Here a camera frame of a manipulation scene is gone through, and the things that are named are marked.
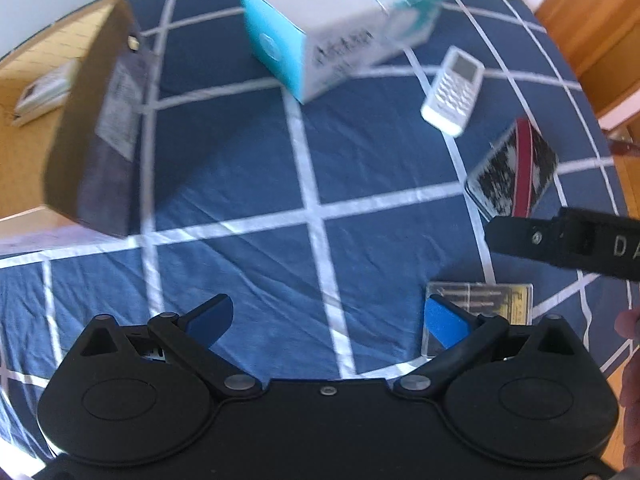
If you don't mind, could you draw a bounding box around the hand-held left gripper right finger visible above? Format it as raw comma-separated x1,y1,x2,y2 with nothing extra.
394,295,583,401

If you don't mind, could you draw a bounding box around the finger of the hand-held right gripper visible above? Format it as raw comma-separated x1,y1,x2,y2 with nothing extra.
486,215,560,264

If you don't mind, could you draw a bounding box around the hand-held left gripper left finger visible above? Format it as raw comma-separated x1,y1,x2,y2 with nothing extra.
65,294,263,402

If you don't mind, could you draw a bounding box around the black notebook with red band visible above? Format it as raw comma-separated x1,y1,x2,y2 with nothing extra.
464,117,560,223

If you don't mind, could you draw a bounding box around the yellow-lined cardboard box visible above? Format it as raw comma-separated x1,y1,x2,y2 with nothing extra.
0,0,163,258

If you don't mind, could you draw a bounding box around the white remote with large display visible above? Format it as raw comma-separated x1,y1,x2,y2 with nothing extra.
12,59,80,127

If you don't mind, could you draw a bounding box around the teal and white mask box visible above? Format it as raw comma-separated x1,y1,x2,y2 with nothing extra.
237,0,453,106

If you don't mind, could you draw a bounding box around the person's right hand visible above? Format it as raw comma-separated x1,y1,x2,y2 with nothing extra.
615,309,640,471

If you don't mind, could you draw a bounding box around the clear plastic case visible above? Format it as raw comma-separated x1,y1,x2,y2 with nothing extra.
422,281,536,358

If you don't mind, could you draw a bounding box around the blue checked bedsheet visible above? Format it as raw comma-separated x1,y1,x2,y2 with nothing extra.
0,0,630,461

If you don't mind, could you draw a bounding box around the slim white remote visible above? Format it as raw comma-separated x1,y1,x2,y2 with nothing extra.
420,46,485,137

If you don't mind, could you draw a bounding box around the wooden cabinet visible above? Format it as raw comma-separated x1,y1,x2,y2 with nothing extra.
535,0,640,131

